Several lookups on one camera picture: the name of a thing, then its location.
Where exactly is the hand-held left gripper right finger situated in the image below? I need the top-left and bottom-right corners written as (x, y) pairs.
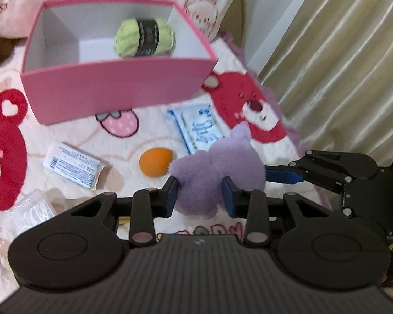
top-left (222, 176), bottom-right (333, 247)

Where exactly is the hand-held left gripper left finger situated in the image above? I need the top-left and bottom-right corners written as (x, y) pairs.
top-left (70, 176), bottom-right (179, 247)

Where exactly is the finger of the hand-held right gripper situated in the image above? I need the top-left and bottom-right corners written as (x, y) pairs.
top-left (265, 150), bottom-right (379, 193)

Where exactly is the purple plush toy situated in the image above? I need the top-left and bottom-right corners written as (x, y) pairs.
top-left (168, 122), bottom-right (267, 219)

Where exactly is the blue white wet wipe packet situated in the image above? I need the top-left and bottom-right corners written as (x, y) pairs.
top-left (167, 104), bottom-right (231, 156)

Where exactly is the pink cardboard box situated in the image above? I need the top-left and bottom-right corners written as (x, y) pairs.
top-left (21, 0), bottom-right (218, 125)

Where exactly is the clear plastic packet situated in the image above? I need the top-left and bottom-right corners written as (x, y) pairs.
top-left (2, 188), bottom-right (132, 236)

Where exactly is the green yarn ball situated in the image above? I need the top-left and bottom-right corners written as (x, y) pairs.
top-left (114, 18), bottom-right (177, 58)

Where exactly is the orange ball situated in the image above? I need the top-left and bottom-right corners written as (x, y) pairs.
top-left (139, 148), bottom-right (173, 177)

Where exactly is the white tissue packet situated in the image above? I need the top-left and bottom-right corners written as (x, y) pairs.
top-left (42, 140), bottom-right (107, 190)

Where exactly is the bear printed blanket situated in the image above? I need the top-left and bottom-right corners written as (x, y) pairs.
top-left (0, 33), bottom-right (335, 301)

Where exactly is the beige curtain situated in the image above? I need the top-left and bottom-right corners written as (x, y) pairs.
top-left (259, 0), bottom-right (393, 167)

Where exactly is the tan bed headboard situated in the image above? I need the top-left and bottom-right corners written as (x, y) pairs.
top-left (221, 0), bottom-right (247, 44)

